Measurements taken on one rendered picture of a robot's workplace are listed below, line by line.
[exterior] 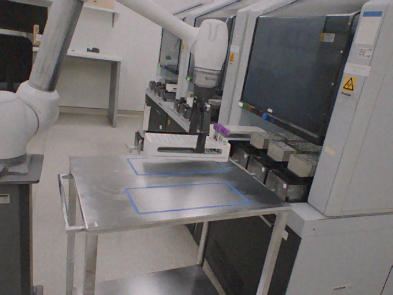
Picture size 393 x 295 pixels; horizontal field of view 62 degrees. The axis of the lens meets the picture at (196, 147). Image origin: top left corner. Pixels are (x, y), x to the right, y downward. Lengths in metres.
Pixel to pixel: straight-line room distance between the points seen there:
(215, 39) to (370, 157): 0.66
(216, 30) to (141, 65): 3.98
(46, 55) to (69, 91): 3.60
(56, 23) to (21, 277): 1.00
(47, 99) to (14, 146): 0.24
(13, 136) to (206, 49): 0.73
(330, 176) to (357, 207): 0.17
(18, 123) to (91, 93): 3.73
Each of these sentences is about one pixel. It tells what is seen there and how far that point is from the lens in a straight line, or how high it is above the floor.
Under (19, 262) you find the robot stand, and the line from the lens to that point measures 1.53.
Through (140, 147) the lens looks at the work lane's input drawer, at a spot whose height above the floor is 0.78.
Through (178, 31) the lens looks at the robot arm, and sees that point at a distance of 1.25.
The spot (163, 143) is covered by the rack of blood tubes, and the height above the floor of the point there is 0.91.
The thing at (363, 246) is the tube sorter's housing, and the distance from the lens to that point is 1.47.
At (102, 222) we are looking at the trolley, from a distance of 0.81.
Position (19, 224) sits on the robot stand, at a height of 0.50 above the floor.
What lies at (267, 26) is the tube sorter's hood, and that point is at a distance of 1.60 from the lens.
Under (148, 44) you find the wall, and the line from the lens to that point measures 5.02.
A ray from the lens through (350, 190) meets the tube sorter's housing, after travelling 1.26.
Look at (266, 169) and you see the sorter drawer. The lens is 1.35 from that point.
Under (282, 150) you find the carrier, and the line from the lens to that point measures 1.39.
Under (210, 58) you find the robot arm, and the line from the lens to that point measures 1.08.
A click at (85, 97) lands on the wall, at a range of 5.01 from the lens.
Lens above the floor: 1.25
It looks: 18 degrees down
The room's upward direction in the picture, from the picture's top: 9 degrees clockwise
